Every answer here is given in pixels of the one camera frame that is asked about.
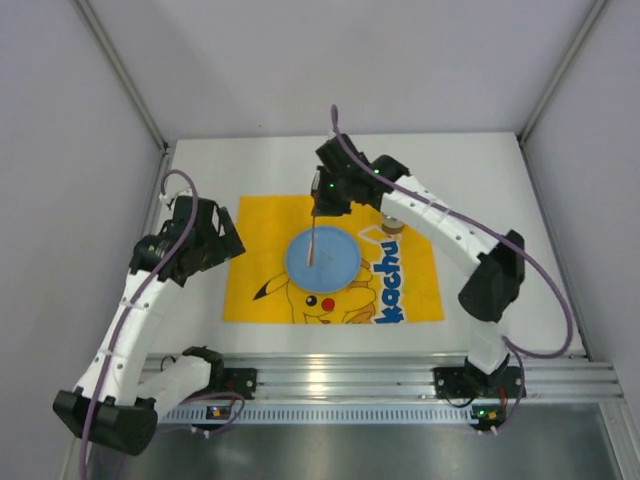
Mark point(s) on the steel cup with cork base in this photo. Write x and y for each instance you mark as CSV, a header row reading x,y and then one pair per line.
x,y
391,225

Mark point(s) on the blue plastic plate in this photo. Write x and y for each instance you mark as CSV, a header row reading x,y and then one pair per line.
x,y
337,260

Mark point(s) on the yellow Pikachu cloth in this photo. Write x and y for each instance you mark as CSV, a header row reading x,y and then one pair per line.
x,y
396,281

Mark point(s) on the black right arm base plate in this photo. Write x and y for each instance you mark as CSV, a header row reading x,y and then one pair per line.
x,y
467,382

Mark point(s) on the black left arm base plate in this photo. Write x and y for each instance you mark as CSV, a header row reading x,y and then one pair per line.
x,y
242,381

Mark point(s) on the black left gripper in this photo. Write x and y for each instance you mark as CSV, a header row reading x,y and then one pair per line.
x,y
211,239

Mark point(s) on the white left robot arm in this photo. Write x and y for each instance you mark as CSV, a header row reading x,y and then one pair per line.
x,y
110,405

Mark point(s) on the perforated metal cable tray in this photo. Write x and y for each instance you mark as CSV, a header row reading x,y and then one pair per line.
x,y
258,414

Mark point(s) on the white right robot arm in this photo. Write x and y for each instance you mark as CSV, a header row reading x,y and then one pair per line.
x,y
495,271

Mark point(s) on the aluminium mounting rail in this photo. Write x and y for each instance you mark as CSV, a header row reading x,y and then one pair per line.
x,y
417,378

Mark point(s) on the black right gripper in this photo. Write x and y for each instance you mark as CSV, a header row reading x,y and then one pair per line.
x,y
327,198

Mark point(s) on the copper fork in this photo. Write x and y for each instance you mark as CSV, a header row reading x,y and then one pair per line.
x,y
310,257

